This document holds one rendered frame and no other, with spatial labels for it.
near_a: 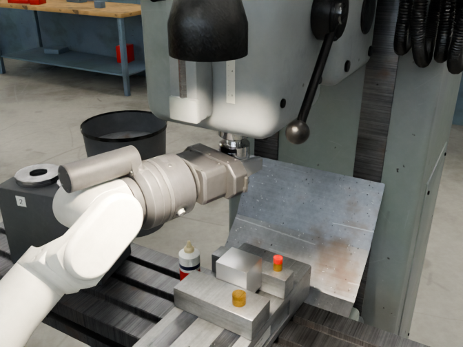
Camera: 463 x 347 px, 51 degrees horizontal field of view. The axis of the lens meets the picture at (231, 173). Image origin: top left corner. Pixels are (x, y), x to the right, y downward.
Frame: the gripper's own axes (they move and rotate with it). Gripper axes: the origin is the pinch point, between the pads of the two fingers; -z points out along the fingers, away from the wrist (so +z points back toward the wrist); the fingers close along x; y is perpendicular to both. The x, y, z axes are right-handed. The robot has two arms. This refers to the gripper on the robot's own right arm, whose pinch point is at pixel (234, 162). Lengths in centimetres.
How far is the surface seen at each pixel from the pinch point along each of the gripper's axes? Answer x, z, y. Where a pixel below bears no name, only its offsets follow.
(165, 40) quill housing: 2.1, 10.4, -19.0
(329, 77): -7.0, -12.7, -12.4
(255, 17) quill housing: -10.0, 6.5, -22.7
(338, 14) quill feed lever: -11.4, -7.1, -22.2
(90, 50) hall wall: 556, -264, 97
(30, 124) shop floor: 393, -112, 122
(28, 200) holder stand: 37.9, 18.6, 15.1
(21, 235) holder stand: 41, 20, 24
